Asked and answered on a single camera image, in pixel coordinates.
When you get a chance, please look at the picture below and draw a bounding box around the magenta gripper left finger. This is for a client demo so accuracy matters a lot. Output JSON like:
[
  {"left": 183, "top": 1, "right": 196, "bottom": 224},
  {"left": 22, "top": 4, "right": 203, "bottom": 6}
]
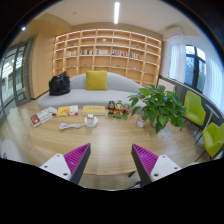
[{"left": 41, "top": 144, "right": 91, "bottom": 184}]

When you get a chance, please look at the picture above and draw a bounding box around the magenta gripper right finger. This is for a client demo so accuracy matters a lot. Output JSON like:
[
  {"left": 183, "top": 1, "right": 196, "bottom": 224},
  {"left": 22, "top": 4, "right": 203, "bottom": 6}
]
[{"left": 131, "top": 144, "right": 180, "bottom": 186}]

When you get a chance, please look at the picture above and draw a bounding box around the round white power socket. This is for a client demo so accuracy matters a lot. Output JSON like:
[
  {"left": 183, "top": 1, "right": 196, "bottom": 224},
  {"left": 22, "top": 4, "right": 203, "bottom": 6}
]
[{"left": 84, "top": 116, "right": 98, "bottom": 127}]

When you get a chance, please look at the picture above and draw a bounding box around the yellow orange booklet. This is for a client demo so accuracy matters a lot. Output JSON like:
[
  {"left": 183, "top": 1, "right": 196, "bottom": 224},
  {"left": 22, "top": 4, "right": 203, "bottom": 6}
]
[{"left": 57, "top": 105, "right": 78, "bottom": 117}]

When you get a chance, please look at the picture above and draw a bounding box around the yellow flat book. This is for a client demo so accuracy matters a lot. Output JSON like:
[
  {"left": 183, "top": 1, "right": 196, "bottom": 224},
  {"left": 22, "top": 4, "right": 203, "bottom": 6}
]
[{"left": 82, "top": 105, "right": 106, "bottom": 115}]

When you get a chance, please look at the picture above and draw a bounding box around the green potted plant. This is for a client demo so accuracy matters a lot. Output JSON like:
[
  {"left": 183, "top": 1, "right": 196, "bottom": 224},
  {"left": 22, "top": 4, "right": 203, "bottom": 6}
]
[{"left": 129, "top": 84, "right": 186, "bottom": 133}]

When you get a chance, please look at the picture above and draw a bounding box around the colourful figurine flower decoration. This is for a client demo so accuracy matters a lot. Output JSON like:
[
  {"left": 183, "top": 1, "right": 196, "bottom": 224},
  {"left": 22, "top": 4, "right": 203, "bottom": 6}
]
[{"left": 107, "top": 100, "right": 130, "bottom": 120}]

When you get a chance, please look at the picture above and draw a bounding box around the lime green chair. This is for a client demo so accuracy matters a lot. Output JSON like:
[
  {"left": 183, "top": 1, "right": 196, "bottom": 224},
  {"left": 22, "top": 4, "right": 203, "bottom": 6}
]
[
  {"left": 184, "top": 90, "right": 206, "bottom": 129},
  {"left": 196, "top": 122, "right": 224, "bottom": 159}
]

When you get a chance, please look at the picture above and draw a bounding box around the lime green chair near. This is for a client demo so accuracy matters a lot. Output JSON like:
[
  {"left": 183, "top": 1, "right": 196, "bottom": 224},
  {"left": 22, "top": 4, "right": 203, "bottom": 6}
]
[{"left": 196, "top": 122, "right": 224, "bottom": 159}]

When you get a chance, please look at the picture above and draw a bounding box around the black bag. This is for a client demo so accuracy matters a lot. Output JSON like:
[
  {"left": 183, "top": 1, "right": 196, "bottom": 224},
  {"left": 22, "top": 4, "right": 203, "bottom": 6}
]
[{"left": 49, "top": 71, "right": 70, "bottom": 96}]

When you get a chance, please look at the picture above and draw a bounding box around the light grey sofa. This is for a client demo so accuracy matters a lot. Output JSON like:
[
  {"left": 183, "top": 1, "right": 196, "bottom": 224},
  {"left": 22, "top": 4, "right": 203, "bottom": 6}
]
[{"left": 38, "top": 72, "right": 141, "bottom": 110}]

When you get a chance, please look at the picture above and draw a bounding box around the yellow cushion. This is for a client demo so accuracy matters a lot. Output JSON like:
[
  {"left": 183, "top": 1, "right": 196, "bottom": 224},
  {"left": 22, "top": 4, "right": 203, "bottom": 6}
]
[{"left": 86, "top": 70, "right": 108, "bottom": 90}]

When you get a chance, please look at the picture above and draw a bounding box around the dark framed window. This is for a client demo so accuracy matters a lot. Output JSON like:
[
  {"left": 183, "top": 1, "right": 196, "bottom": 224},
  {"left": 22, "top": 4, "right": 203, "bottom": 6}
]
[{"left": 184, "top": 44, "right": 206, "bottom": 93}]

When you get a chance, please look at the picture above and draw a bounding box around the glass door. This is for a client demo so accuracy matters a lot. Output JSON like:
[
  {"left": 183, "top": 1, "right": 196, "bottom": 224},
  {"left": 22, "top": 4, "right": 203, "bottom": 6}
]
[{"left": 0, "top": 39, "right": 32, "bottom": 114}]

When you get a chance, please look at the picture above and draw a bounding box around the white air conditioner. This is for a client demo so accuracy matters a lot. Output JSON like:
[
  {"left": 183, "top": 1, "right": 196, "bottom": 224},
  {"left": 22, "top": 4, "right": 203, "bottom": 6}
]
[{"left": 165, "top": 26, "right": 184, "bottom": 39}]

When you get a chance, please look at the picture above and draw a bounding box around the long ceiling light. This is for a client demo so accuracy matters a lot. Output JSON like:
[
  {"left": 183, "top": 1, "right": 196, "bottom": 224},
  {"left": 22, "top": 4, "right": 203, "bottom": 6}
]
[{"left": 114, "top": 2, "right": 120, "bottom": 24}]

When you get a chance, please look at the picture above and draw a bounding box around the white charger cable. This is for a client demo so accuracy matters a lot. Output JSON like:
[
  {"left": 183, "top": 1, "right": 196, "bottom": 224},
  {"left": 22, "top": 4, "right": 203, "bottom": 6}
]
[{"left": 58, "top": 122, "right": 87, "bottom": 131}]

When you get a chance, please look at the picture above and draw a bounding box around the wooden wall bookshelf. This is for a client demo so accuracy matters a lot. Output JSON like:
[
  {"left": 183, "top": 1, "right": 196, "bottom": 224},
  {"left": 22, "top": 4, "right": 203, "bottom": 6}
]
[{"left": 53, "top": 29, "right": 162, "bottom": 86}]

